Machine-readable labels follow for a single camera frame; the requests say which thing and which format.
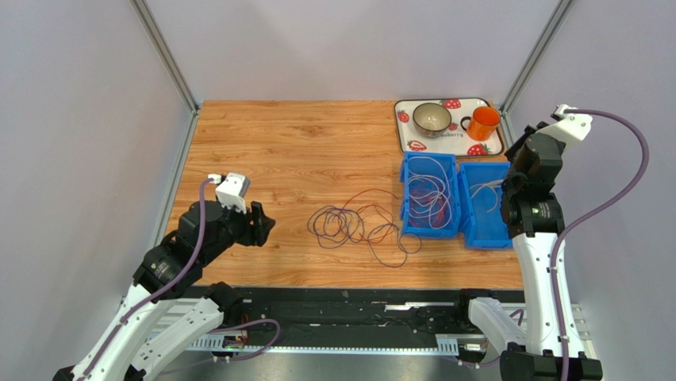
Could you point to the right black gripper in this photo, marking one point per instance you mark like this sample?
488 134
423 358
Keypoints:
518 143

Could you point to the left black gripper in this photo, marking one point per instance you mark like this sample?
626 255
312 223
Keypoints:
257 232

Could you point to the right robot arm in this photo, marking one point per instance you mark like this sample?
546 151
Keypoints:
549 347

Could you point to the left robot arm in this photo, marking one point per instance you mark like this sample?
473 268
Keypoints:
126 350

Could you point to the orange mug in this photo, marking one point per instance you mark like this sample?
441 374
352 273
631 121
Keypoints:
482 123

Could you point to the right blue plastic bin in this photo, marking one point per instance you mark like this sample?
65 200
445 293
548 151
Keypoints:
480 200

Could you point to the blue plastic bin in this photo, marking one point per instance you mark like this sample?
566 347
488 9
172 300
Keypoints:
430 206
480 200

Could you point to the strawberry print tray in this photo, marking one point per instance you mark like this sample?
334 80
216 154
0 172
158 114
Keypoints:
453 139

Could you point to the ceramic bowl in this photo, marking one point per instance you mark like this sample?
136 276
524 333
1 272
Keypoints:
431 119

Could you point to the left blue plastic bin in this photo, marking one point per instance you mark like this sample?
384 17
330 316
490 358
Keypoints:
430 206

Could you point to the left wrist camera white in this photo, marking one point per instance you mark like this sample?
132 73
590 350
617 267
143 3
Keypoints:
231 190

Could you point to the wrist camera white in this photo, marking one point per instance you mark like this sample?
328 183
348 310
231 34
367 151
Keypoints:
231 190
571 127

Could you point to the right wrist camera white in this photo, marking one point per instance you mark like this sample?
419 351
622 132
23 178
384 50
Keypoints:
571 127

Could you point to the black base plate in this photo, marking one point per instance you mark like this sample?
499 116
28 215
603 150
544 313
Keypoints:
359 317

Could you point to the right aluminium frame post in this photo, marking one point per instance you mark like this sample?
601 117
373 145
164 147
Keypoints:
544 40

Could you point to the aluminium frame post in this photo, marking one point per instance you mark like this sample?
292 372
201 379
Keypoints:
544 40
153 30

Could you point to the slotted cable duct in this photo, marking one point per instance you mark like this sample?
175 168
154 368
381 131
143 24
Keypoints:
444 346

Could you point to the left aluminium frame post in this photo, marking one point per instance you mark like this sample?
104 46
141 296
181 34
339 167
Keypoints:
153 30

